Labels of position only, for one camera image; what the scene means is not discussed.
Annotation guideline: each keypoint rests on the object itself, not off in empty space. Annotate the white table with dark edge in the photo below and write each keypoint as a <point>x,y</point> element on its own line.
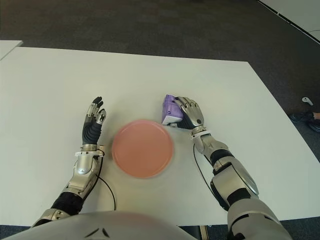
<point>300,12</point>

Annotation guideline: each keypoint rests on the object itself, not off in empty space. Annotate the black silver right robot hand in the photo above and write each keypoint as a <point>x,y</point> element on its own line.
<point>193,115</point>

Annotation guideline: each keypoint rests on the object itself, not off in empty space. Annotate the round pink plate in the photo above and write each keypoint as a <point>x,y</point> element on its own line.
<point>142,148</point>

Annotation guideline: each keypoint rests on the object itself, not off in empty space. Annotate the white handheld controller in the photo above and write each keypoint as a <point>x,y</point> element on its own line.
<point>307,100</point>

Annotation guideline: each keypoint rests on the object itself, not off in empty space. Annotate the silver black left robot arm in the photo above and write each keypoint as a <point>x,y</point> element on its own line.
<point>83,165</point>

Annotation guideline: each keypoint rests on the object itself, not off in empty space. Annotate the white side table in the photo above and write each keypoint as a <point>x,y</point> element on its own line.
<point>7,48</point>

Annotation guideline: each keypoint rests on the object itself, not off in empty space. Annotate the purple white tissue paper pack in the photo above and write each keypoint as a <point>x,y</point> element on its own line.
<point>171,110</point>

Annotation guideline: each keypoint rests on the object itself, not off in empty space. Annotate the dark shoe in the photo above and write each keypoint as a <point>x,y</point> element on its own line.
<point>303,117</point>

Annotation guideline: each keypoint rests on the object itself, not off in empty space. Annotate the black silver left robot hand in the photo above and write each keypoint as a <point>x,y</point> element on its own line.
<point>91,131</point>

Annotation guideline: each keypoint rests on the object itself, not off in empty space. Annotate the silver robot torso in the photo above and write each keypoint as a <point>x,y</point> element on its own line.
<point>112,225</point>

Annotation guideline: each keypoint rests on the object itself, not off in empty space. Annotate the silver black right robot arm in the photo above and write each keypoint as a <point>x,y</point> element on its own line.
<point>225,180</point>

